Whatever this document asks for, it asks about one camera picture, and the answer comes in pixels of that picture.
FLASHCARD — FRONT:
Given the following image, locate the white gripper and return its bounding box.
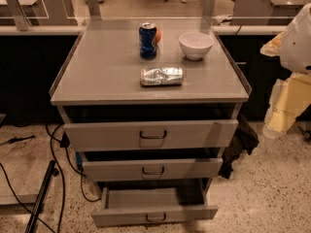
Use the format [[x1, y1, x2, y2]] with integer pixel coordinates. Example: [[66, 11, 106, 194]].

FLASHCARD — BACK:
[[262, 73, 311, 139]]

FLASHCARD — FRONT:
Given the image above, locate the grey bottom drawer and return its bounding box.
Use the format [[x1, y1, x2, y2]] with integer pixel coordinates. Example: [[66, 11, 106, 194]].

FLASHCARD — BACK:
[[91, 184, 218, 227]]

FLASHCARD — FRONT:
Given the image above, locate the grey drawer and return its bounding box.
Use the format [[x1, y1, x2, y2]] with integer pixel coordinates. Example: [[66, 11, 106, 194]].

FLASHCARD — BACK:
[[91, 184, 218, 227], [83, 158, 223, 182], [64, 119, 238, 151]]

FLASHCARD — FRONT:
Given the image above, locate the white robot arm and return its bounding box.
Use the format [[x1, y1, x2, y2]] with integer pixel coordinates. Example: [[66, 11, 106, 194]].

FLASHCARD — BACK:
[[260, 4, 311, 139]]

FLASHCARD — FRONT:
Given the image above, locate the grey middle drawer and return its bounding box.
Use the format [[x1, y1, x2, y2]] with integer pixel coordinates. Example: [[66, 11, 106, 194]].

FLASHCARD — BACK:
[[83, 158, 223, 182]]

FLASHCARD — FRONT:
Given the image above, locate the grey top drawer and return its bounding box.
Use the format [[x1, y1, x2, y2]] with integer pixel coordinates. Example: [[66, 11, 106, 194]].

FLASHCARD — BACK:
[[64, 119, 238, 151]]

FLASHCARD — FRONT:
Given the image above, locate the grey drawer cabinet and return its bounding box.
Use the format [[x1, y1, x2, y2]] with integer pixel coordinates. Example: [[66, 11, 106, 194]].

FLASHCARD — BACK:
[[49, 17, 253, 192]]

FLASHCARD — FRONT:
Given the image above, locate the black cloth on floor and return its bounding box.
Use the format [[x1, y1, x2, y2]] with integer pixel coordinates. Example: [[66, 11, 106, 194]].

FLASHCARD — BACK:
[[219, 115, 259, 179]]

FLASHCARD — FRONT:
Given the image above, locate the grey far right table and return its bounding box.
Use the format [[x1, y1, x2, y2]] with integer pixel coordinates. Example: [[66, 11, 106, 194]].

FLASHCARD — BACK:
[[230, 0, 311, 25]]

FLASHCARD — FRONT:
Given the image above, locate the grey table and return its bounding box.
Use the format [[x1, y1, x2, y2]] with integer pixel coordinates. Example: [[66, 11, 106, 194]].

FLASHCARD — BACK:
[[0, 0, 78, 25], [230, 0, 311, 25]]

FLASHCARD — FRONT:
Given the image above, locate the white bowl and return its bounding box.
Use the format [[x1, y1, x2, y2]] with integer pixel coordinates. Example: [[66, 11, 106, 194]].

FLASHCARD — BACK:
[[179, 32, 214, 60]]

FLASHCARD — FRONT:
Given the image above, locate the silver crushed can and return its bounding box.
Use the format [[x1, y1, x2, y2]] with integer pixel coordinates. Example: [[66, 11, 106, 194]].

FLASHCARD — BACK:
[[140, 67, 184, 86]]

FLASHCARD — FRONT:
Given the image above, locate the orange fruit behind can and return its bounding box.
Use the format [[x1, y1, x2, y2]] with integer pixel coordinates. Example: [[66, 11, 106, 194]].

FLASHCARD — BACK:
[[155, 28, 161, 44]]

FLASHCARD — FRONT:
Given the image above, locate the blue soda can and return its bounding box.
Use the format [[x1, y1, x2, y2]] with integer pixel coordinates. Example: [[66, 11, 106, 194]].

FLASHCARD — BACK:
[[139, 22, 156, 59]]

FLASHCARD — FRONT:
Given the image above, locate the grey far left table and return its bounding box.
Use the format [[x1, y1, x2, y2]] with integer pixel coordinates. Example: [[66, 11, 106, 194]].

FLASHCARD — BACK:
[[0, 0, 78, 25]]

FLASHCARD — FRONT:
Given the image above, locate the black bar on floor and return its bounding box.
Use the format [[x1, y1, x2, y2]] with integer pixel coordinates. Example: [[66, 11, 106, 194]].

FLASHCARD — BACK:
[[25, 160, 55, 233]]

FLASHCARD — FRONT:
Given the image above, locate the black floor cable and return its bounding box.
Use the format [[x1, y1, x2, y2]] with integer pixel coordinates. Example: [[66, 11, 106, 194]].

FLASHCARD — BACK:
[[0, 123, 101, 233]]

